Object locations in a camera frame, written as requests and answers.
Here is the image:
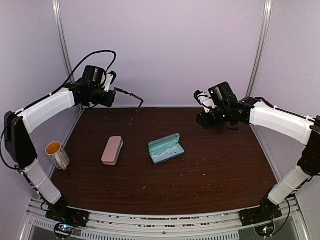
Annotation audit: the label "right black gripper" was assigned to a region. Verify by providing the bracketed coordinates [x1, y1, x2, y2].
[197, 105, 230, 130]

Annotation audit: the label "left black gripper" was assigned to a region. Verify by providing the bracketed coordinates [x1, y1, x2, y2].
[85, 85, 117, 107]

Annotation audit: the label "dark sunglasses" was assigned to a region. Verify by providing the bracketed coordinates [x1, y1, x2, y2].
[113, 87, 145, 128]

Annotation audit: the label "pink glasses case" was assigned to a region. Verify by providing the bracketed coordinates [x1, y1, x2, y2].
[101, 136, 124, 166]

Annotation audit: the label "grey-blue glasses case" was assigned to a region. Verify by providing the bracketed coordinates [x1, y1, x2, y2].
[148, 133, 185, 165]

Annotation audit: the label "light blue cloth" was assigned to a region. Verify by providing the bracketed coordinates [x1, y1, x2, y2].
[150, 146, 185, 165]

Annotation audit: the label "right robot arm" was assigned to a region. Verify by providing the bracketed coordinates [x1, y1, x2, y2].
[193, 82, 320, 221]

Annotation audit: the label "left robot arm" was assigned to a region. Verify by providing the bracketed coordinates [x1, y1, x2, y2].
[3, 65, 117, 222]

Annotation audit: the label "patterned mug orange inside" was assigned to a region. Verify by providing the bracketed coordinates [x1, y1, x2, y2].
[45, 141, 70, 171]

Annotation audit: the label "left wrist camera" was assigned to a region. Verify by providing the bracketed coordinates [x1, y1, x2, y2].
[102, 71, 117, 92]

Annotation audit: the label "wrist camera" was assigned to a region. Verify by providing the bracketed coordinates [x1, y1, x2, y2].
[193, 90, 216, 114]
[102, 71, 117, 92]

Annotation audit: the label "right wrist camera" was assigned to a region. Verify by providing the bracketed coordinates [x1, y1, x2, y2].
[193, 90, 216, 114]

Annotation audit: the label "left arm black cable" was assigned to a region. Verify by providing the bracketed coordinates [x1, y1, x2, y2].
[0, 50, 118, 171]

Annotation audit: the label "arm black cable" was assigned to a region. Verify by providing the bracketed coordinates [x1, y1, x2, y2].
[0, 50, 118, 171]
[224, 97, 320, 131]

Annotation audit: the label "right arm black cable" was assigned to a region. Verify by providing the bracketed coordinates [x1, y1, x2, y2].
[224, 97, 320, 131]

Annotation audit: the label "left aluminium frame post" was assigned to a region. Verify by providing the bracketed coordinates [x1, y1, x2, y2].
[51, 0, 84, 112]

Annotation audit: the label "aluminium frame post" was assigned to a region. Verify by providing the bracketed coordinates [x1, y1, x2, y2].
[246, 0, 273, 97]
[51, 0, 84, 112]

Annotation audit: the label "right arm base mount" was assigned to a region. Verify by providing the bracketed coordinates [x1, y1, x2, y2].
[239, 207, 282, 238]

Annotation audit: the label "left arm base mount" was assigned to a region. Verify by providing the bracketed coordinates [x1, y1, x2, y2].
[45, 208, 90, 239]

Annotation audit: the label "aluminium front rail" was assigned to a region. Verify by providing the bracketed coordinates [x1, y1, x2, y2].
[19, 197, 312, 240]

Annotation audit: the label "right aluminium frame post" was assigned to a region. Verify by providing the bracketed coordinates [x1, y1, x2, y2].
[246, 0, 273, 97]

